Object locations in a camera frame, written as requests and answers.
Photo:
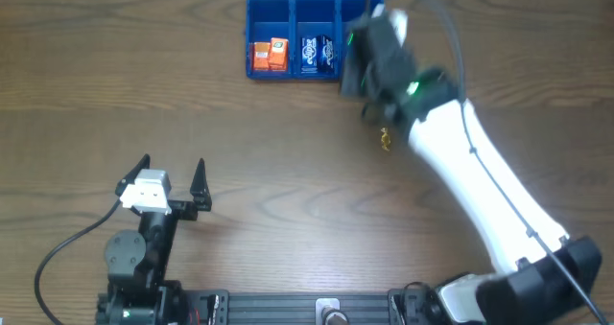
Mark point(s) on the gold wrapped candy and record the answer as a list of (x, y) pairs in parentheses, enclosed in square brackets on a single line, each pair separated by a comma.
[(385, 139)]

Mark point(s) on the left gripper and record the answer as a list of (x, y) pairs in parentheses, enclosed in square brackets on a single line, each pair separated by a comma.
[(184, 209)]

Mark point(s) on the blue candy pack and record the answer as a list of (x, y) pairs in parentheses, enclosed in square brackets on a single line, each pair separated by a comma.
[(326, 53), (309, 54)]

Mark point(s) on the orange candy box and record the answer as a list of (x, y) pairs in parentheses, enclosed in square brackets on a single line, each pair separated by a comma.
[(261, 56), (278, 53)]

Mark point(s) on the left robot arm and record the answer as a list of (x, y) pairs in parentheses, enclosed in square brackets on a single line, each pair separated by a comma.
[(144, 253)]

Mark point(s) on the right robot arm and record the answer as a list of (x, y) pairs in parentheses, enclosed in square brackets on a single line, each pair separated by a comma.
[(479, 181)]

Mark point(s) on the blue tray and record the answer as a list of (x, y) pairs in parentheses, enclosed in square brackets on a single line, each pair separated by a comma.
[(268, 18)]

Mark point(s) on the mounting rail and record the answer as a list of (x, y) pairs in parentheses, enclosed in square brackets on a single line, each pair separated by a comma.
[(278, 309)]

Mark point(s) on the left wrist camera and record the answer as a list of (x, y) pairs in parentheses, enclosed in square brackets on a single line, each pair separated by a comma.
[(146, 191)]

